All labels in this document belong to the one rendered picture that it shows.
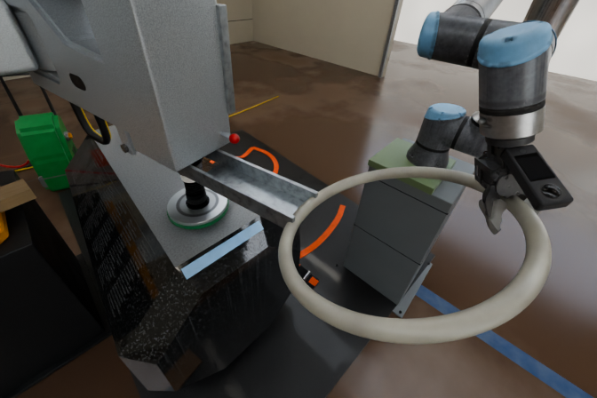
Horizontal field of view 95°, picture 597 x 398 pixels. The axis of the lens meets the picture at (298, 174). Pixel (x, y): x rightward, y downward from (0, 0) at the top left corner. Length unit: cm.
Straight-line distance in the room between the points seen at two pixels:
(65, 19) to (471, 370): 222
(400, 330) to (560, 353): 189
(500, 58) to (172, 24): 62
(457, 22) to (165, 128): 68
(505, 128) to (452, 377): 150
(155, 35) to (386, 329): 68
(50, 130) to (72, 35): 182
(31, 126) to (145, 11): 227
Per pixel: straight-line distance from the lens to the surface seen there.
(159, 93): 73
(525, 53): 54
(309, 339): 171
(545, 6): 120
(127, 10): 69
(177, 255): 102
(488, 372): 199
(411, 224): 145
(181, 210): 107
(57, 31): 110
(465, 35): 67
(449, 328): 44
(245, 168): 85
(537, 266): 53
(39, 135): 286
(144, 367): 123
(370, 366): 175
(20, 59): 136
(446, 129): 133
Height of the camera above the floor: 160
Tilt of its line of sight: 37 degrees down
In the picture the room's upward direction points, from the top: 4 degrees clockwise
